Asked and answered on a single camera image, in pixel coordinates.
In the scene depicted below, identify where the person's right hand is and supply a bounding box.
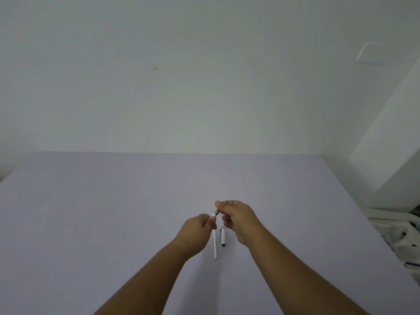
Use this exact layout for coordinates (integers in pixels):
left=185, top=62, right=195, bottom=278
left=215, top=200, right=267, bottom=249

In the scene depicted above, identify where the person's left hand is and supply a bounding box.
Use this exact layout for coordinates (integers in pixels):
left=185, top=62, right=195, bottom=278
left=171, top=213, right=218, bottom=260

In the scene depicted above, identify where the person's left forearm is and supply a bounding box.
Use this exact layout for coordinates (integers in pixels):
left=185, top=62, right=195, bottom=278
left=93, top=241, right=188, bottom=315

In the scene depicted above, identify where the person's right forearm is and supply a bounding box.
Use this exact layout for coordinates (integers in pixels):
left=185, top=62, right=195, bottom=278
left=247, top=226, right=369, bottom=315

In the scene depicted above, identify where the white plastic fan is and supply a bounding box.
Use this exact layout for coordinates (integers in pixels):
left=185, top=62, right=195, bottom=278
left=362, top=207, right=420, bottom=287

